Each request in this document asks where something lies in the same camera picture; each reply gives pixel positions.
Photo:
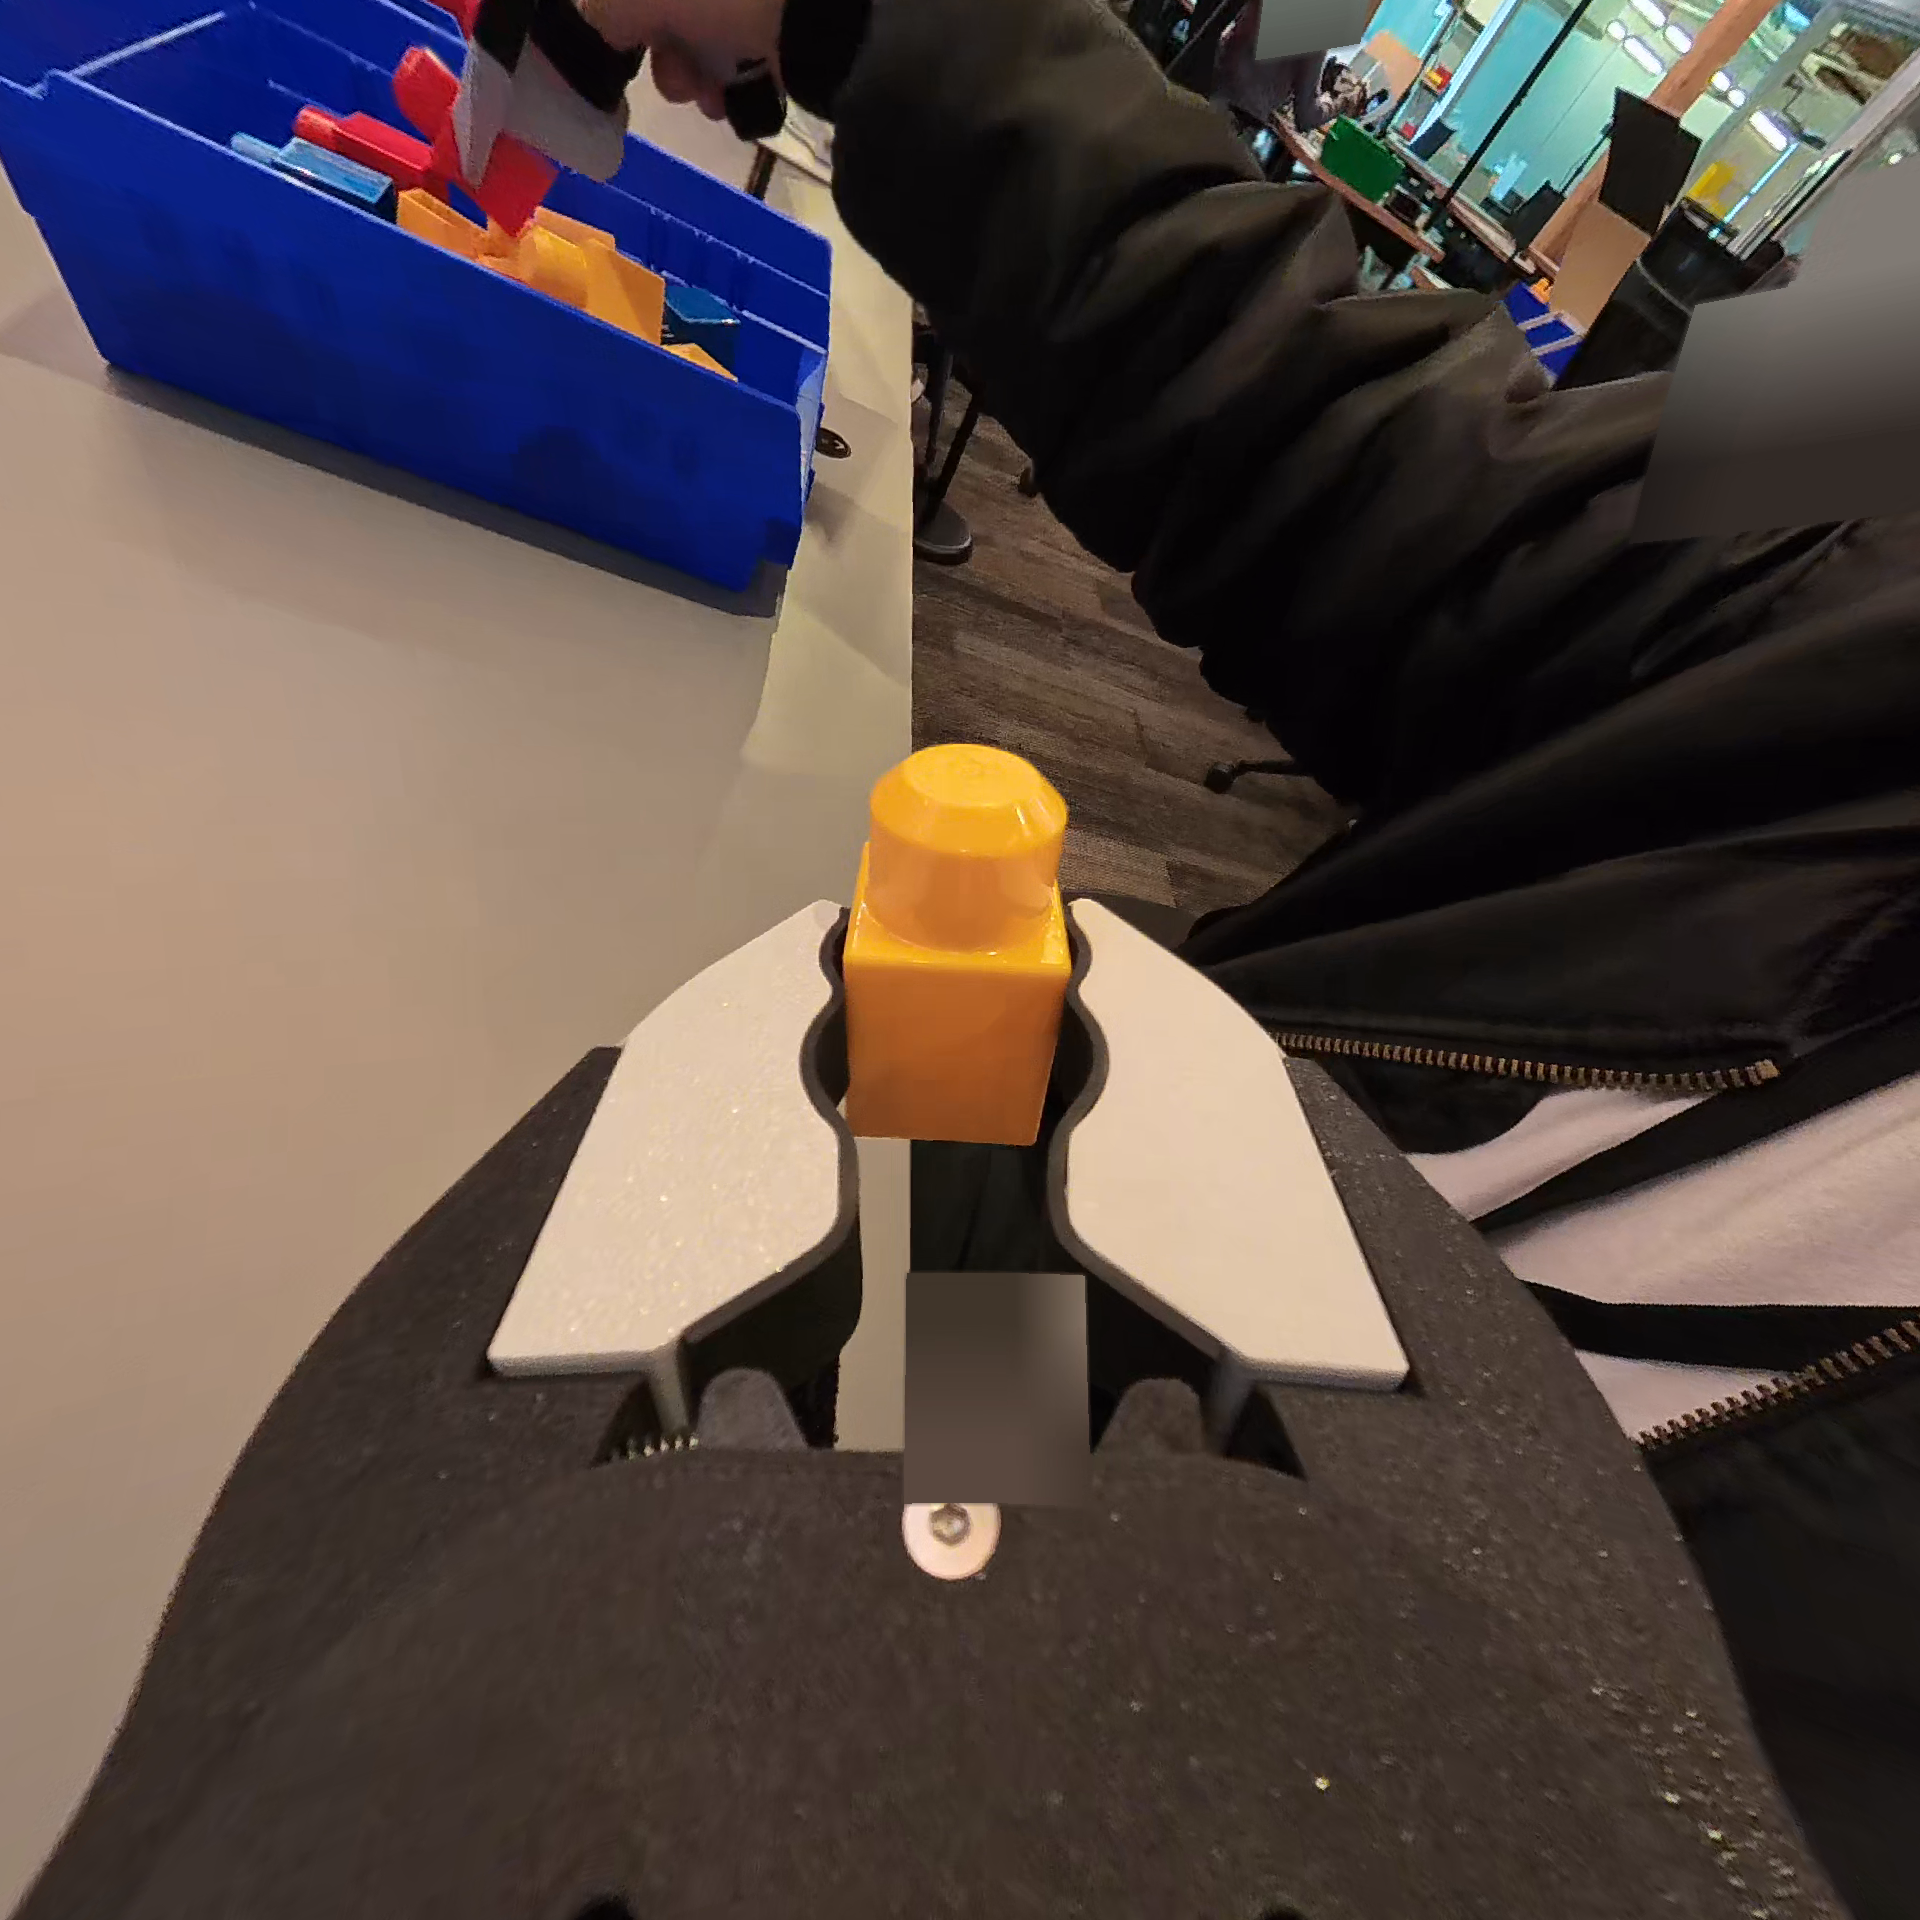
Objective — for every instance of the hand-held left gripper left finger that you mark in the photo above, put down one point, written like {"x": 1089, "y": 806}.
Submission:
{"x": 675, "y": 1198}

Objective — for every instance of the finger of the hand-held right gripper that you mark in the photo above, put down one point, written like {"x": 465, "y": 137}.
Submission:
{"x": 577, "y": 136}
{"x": 485, "y": 106}

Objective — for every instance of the person's right hand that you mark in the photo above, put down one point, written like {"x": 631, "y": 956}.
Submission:
{"x": 692, "y": 54}

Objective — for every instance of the person's black jacket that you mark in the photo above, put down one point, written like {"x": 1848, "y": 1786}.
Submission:
{"x": 1574, "y": 932}

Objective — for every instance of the red plastic block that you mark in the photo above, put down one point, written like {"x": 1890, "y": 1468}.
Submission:
{"x": 360, "y": 140}
{"x": 516, "y": 190}

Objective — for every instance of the blue plastic bin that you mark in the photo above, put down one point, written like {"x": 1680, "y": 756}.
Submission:
{"x": 374, "y": 373}

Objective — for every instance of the person's white garment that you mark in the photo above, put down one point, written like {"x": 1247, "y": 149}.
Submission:
{"x": 1681, "y": 1198}

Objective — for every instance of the slanted wooden beam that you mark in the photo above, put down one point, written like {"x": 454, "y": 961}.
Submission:
{"x": 1713, "y": 47}

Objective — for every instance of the tan document board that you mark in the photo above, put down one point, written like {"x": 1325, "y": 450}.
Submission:
{"x": 1590, "y": 255}

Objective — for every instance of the yellow plastic block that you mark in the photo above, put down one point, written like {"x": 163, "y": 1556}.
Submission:
{"x": 951, "y": 1038}

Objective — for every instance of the group of yellow blocks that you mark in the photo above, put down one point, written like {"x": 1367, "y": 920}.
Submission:
{"x": 585, "y": 272}

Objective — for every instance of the person's right forearm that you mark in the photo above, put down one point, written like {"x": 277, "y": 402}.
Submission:
{"x": 1278, "y": 373}

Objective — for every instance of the black board panel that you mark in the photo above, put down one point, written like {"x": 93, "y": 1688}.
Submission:
{"x": 1650, "y": 149}

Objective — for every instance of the green plastic bin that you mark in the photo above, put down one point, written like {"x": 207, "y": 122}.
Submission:
{"x": 1362, "y": 155}

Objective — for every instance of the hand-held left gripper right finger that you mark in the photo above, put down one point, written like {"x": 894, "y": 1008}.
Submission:
{"x": 1214, "y": 1198}

